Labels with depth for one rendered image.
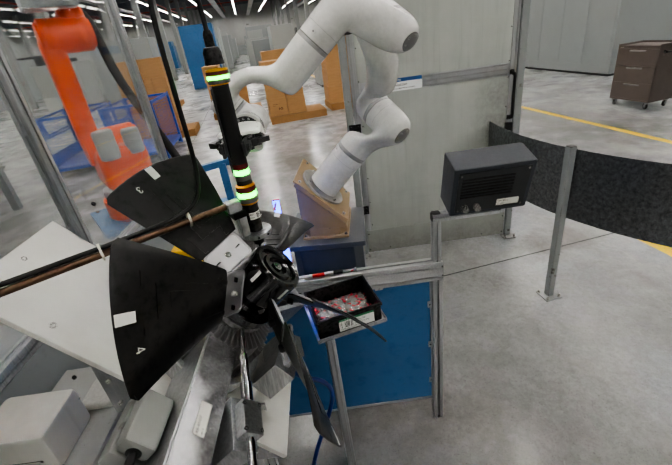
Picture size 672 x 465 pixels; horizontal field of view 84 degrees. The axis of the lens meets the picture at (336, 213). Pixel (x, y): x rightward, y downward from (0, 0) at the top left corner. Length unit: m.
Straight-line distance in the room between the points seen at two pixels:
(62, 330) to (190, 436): 0.32
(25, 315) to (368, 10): 0.94
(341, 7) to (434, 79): 1.80
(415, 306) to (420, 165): 1.49
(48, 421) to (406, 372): 1.25
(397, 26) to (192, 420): 0.94
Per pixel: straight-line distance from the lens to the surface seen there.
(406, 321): 1.59
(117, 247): 0.62
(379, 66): 1.19
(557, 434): 2.09
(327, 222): 1.46
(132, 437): 0.72
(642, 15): 10.64
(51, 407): 1.17
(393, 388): 1.85
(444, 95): 2.75
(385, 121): 1.33
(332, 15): 0.98
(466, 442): 1.99
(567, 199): 2.42
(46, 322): 0.87
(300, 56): 0.98
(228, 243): 0.87
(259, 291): 0.80
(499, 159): 1.29
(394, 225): 2.98
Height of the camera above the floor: 1.67
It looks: 26 degrees down
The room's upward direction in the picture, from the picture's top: 8 degrees counter-clockwise
